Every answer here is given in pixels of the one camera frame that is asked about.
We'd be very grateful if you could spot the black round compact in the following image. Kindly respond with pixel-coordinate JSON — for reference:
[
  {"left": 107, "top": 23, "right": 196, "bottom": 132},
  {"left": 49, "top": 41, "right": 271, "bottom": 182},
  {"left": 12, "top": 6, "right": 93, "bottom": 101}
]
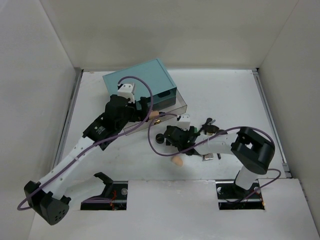
[{"left": 155, "top": 133, "right": 165, "bottom": 144}]

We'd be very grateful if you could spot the clear acrylic drawer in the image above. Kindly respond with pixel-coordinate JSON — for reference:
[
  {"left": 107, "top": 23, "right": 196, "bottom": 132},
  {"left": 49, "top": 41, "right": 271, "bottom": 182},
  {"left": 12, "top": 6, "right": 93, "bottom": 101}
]
[{"left": 123, "top": 90, "right": 188, "bottom": 136}]

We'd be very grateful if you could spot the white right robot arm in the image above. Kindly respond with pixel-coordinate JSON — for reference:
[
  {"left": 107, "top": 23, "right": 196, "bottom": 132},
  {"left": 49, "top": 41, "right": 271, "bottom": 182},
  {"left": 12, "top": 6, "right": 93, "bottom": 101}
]
[{"left": 164, "top": 126, "right": 275, "bottom": 198}]

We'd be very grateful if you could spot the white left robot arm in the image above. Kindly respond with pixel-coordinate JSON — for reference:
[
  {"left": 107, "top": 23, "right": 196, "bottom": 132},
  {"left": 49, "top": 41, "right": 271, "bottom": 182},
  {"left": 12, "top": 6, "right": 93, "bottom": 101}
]
[{"left": 23, "top": 94, "right": 154, "bottom": 226}]

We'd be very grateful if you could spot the beige makeup sponge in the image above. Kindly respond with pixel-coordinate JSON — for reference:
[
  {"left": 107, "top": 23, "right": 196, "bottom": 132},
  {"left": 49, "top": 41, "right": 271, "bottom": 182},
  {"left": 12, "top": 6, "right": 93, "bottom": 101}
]
[{"left": 171, "top": 156, "right": 184, "bottom": 167}]

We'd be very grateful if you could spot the light blue drawer box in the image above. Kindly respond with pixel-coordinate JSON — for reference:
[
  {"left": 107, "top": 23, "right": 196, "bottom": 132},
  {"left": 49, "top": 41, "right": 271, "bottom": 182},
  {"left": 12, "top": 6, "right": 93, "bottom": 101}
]
[{"left": 102, "top": 58, "right": 178, "bottom": 111}]

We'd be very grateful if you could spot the small black angled brush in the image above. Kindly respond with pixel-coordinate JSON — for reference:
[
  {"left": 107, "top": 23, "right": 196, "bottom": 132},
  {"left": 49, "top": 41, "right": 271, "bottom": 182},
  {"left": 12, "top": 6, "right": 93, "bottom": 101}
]
[{"left": 198, "top": 117, "right": 216, "bottom": 133}]

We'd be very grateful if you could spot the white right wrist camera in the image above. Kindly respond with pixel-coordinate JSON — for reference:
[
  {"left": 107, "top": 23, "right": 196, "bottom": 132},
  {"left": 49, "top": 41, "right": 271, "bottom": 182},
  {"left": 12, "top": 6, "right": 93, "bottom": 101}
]
[{"left": 176, "top": 113, "right": 191, "bottom": 131}]

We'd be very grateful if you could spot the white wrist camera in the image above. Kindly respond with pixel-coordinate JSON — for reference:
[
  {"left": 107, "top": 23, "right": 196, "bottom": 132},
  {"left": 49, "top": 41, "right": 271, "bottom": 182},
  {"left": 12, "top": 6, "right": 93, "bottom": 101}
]
[
  {"left": 176, "top": 113, "right": 191, "bottom": 131},
  {"left": 117, "top": 82, "right": 136, "bottom": 104}
]

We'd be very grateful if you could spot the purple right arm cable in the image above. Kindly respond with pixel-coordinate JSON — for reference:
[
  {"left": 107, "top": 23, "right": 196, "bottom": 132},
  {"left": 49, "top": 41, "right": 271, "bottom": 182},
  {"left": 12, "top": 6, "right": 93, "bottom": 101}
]
[{"left": 147, "top": 113, "right": 282, "bottom": 201}]

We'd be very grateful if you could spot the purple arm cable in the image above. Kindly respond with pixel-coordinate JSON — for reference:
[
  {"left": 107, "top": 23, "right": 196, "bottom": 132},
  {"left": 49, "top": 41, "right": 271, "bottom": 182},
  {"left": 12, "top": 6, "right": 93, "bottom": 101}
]
[
  {"left": 147, "top": 113, "right": 282, "bottom": 201},
  {"left": 16, "top": 75, "right": 178, "bottom": 211}
]

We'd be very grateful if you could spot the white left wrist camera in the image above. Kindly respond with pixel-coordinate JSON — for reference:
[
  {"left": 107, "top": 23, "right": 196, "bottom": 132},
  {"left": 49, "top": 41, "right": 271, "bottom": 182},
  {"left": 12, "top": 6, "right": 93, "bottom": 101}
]
[{"left": 117, "top": 82, "right": 136, "bottom": 104}]

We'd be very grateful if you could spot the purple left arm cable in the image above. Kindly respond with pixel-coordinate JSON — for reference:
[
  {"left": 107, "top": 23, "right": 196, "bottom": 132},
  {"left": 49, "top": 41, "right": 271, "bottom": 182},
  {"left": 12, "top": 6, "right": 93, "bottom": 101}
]
[{"left": 16, "top": 75, "right": 178, "bottom": 211}]

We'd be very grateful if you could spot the aluminium frame rail left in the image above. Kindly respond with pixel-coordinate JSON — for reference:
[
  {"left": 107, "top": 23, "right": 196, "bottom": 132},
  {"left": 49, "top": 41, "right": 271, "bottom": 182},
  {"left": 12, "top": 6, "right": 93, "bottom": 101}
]
[{"left": 52, "top": 67, "right": 84, "bottom": 168}]

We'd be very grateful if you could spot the aluminium frame rail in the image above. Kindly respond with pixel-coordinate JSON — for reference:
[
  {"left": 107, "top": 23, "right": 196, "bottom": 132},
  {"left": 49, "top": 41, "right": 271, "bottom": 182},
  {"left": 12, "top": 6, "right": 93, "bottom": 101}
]
[
  {"left": 252, "top": 68, "right": 292, "bottom": 179},
  {"left": 52, "top": 67, "right": 84, "bottom": 168}
]

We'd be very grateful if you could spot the aluminium frame rail right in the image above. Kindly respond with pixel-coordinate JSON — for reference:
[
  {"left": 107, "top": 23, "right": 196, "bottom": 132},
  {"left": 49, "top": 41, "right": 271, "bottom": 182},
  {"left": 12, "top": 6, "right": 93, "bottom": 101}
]
[{"left": 252, "top": 68, "right": 292, "bottom": 179}]

